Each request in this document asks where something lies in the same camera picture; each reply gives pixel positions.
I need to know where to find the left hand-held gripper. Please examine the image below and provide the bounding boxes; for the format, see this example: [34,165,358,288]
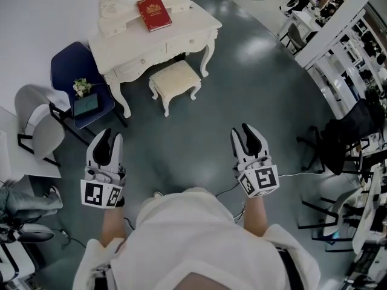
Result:
[80,127,126,211]

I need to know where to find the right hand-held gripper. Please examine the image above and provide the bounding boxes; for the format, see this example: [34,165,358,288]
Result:
[230,123,281,199]

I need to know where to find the cream cushioned stool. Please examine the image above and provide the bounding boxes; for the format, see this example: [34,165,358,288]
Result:
[148,59,203,117]

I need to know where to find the white dressing table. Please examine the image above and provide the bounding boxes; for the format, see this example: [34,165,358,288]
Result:
[87,0,223,119]

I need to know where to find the person's right forearm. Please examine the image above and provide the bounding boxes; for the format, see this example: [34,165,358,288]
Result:
[243,195,270,239]

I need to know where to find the person's left forearm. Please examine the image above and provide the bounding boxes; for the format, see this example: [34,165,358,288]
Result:
[100,206,126,249]

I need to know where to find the dark green flat box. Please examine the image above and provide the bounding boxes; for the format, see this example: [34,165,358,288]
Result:
[71,93,103,117]

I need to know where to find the grey shell chair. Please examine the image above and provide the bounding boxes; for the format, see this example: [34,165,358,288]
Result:
[14,84,66,167]

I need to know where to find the white flower bouquet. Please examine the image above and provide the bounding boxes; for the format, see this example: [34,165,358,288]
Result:
[73,77,95,98]

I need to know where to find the plain white table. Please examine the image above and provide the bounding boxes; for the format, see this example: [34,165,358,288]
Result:
[0,106,63,179]

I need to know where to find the blue upholstered chair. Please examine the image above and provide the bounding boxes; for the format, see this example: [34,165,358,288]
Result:
[50,41,128,138]

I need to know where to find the black office chair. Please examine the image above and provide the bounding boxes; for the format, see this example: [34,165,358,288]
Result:
[296,98,385,176]

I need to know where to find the white chair black legs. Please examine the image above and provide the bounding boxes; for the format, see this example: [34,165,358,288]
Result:
[298,188,364,248]

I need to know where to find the person's white shirt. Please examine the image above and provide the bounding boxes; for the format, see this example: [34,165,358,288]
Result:
[71,187,321,290]

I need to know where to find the grey padded chair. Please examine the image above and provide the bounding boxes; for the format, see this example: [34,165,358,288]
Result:
[279,22,308,54]

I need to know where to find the white metal shelf rack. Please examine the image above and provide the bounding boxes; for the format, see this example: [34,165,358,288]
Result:
[294,0,387,119]

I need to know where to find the person's head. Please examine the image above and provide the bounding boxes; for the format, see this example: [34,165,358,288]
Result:
[187,271,288,290]

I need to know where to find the small white table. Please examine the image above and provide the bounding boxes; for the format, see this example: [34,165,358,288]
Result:
[289,10,322,36]

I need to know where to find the red hardcover book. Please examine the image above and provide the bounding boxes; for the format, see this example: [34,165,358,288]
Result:
[136,0,172,33]

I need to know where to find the black floor cable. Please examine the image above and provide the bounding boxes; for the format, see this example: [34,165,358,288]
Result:
[53,221,89,251]
[214,181,242,198]

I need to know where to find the white floor cable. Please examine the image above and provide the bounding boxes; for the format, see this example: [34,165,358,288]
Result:
[277,170,322,178]

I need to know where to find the black shoulder strap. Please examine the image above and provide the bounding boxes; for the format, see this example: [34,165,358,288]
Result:
[276,247,304,290]

